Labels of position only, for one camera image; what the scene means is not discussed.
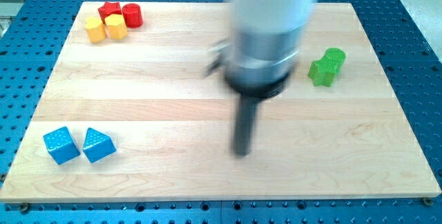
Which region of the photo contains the right board clamp screw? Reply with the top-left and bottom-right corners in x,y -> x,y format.
421,197 -> 434,207

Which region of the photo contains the left board clamp screw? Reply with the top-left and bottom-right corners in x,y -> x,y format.
17,203 -> 30,214

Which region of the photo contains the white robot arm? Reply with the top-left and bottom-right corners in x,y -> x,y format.
205,0 -> 317,157

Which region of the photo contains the yellow hexagon block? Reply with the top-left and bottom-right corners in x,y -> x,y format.
104,14 -> 128,40

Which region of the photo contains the green star block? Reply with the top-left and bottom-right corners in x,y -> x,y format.
307,58 -> 338,86

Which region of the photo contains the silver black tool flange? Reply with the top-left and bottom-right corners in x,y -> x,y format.
205,27 -> 303,98

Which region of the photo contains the yellow heart block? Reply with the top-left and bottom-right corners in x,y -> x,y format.
84,17 -> 107,43

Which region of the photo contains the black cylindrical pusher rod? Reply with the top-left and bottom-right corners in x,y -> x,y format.
232,95 -> 260,157

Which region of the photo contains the blue cube block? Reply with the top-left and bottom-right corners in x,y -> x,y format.
43,127 -> 80,165

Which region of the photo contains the blue triangular prism block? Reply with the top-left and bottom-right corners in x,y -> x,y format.
83,128 -> 116,163

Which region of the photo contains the board clamp screw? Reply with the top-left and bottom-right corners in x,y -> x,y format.
421,197 -> 434,207
17,203 -> 30,214

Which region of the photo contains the green cylinder block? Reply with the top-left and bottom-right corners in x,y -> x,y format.
325,48 -> 346,74

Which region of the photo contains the red cylinder block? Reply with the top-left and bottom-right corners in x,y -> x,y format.
122,3 -> 144,28

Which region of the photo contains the red star block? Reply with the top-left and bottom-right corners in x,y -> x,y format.
98,1 -> 122,24

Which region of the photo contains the wooden board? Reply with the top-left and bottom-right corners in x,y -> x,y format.
1,1 -> 441,203

